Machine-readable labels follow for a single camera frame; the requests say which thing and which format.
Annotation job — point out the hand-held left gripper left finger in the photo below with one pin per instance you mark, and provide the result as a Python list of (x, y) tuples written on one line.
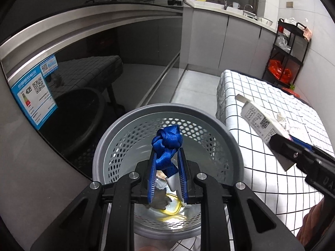
[(150, 180)]

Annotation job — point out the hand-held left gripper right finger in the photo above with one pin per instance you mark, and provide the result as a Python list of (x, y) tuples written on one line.
[(183, 180)]

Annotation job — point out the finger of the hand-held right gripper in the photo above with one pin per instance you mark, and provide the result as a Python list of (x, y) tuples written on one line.
[(305, 144), (286, 149)]

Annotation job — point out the dark grey cloth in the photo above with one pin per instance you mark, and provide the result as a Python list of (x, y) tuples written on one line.
[(160, 201)]

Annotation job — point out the white cardboard carton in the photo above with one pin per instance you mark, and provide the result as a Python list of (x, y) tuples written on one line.
[(259, 120)]

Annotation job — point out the grey perforated waste basket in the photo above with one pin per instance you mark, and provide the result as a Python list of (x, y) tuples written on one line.
[(199, 136)]

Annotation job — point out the person's right hand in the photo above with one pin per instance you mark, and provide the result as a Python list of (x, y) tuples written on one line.
[(312, 227)]

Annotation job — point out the white checkered tablecloth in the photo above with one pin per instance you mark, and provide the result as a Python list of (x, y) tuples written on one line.
[(261, 188)]

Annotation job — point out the red plastic item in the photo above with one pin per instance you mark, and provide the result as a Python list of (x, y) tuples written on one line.
[(293, 92)]

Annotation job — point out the red plastic bag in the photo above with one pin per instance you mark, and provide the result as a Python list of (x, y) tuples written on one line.
[(277, 70)]

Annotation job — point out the black metal shelf rack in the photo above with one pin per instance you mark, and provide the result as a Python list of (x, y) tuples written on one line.
[(295, 52)]

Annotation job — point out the crumpled clear plastic wrap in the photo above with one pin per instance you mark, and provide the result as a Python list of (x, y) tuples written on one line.
[(284, 43)]

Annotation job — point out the black glass built-in appliance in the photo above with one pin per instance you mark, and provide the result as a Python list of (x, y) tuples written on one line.
[(91, 83)]

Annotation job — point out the grey kitchen cabinets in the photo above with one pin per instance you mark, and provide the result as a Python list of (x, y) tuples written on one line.
[(222, 39)]

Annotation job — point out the metal bowl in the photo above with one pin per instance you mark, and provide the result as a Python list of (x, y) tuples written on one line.
[(264, 21)]

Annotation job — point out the large blue energy label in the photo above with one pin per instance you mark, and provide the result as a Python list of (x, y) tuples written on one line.
[(34, 102)]

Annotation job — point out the metal kitchen faucet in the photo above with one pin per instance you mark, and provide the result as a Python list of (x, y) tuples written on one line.
[(248, 8)]

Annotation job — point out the white cup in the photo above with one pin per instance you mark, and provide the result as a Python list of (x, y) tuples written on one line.
[(235, 5)]

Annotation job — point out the small blue sticker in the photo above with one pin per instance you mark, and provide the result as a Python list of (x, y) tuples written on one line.
[(49, 65)]

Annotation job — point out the wall outlet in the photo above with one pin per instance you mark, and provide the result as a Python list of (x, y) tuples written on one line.
[(289, 4)]

